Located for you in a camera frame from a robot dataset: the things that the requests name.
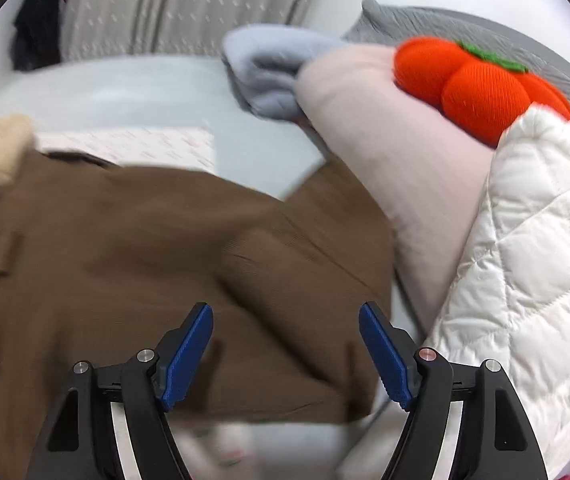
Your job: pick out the pink pillow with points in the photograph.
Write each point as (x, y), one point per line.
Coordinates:
(405, 175)

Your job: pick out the light blue fleece blanket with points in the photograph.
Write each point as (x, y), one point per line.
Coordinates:
(270, 70)

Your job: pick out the orange plush persimmon toy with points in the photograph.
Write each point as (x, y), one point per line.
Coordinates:
(470, 90)

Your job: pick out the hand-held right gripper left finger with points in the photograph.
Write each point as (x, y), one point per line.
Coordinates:
(187, 355)

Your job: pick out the dark hanging clothes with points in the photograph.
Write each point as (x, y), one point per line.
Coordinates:
(40, 20)

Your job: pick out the brown coat with beige collar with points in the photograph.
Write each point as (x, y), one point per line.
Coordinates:
(115, 260)

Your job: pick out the white quilted blanket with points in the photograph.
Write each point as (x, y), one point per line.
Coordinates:
(530, 280)

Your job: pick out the white patterned curtain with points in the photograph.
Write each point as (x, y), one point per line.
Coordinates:
(185, 5)

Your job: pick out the white printed sheet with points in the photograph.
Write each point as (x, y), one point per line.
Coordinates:
(130, 147)

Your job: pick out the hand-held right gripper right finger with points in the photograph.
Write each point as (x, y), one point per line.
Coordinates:
(385, 352)

